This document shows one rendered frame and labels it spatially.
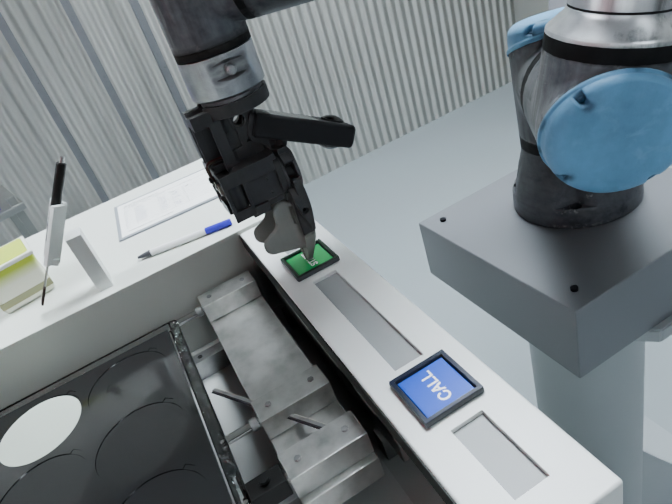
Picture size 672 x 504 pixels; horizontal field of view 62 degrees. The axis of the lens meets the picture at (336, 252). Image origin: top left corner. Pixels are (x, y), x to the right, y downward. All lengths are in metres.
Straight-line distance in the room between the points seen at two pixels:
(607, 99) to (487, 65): 3.21
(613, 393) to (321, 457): 0.50
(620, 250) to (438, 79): 2.88
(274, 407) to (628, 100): 0.42
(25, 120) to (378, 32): 1.79
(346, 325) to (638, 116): 0.31
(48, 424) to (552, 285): 0.59
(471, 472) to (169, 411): 0.36
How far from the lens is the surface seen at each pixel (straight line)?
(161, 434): 0.65
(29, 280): 0.88
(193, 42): 0.53
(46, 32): 2.78
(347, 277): 0.62
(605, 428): 0.96
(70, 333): 0.81
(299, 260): 0.67
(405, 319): 0.54
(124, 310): 0.80
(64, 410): 0.77
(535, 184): 0.71
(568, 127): 0.50
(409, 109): 3.40
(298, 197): 0.58
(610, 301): 0.63
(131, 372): 0.75
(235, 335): 0.74
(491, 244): 0.70
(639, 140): 0.53
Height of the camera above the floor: 1.31
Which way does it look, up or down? 32 degrees down
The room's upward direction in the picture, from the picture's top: 19 degrees counter-clockwise
